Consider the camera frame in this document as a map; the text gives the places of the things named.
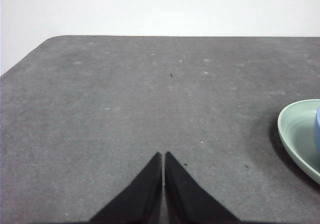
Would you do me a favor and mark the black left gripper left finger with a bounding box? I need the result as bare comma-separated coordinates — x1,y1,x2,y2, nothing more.
88,152,163,224

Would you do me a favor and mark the green plate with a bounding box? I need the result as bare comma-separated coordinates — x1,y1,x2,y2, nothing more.
276,98,320,186

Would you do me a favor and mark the blue bowl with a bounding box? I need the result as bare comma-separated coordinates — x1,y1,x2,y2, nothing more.
315,106,320,155

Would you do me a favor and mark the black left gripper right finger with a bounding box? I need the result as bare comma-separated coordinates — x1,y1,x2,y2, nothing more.
164,151,242,224

